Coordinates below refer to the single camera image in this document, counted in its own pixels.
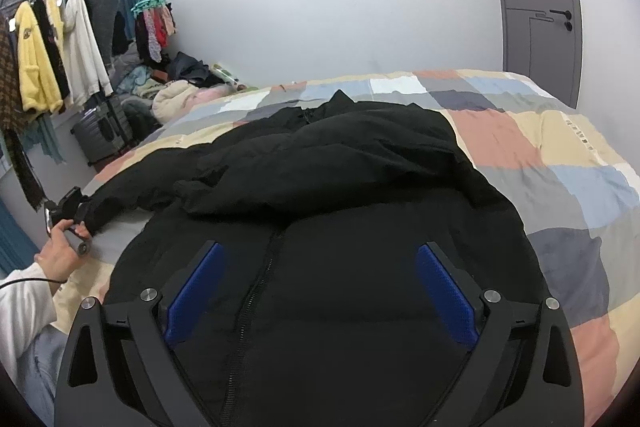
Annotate black patterned hanging garment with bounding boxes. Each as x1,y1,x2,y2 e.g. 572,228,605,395
32,0,72,102

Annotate white hoodie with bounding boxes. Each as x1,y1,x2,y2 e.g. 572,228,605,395
61,0,115,106

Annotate person's left hand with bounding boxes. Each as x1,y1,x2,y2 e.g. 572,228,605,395
34,219,92,286

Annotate person's left forearm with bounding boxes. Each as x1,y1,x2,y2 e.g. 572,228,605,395
0,263,60,380

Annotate yellow fleece hoodie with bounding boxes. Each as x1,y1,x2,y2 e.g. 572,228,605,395
15,0,65,115

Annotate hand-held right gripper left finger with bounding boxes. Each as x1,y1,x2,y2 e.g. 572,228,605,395
54,241,228,427

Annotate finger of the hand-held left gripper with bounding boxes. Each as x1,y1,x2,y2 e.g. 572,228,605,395
60,187,93,214
64,226,92,257

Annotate pile of mixed clothes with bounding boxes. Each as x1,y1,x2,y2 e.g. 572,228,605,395
107,51,252,126

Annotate grey knit sweater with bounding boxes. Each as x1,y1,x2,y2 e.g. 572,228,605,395
74,0,124,68

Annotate cream fluffy garment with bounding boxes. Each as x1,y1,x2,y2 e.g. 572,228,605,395
151,80,202,124

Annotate black padded jacket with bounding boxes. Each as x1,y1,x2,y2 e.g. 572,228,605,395
75,89,562,427

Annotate thin black cable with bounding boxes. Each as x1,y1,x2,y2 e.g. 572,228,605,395
0,276,57,291

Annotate hanging socks and small clothes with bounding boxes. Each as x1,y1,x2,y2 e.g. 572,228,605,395
134,3,179,64

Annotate brown patterned scarf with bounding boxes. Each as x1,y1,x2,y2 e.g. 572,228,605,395
0,16,48,212

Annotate blue curtain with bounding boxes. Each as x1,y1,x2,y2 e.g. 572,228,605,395
0,196,40,279

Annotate person's jeans leg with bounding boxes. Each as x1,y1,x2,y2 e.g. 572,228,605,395
14,326,68,427

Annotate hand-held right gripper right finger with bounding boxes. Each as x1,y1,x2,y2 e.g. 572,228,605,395
414,241,585,427

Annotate teal hanging cloth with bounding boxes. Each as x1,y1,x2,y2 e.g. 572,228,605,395
22,111,67,166

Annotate black door handle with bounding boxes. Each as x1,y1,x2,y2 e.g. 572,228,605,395
548,8,575,33

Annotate dark grey suitcase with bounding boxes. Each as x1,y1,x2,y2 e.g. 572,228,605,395
70,98,137,168

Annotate checkered pastel bed blanket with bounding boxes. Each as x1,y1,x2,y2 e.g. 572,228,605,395
52,68,640,427

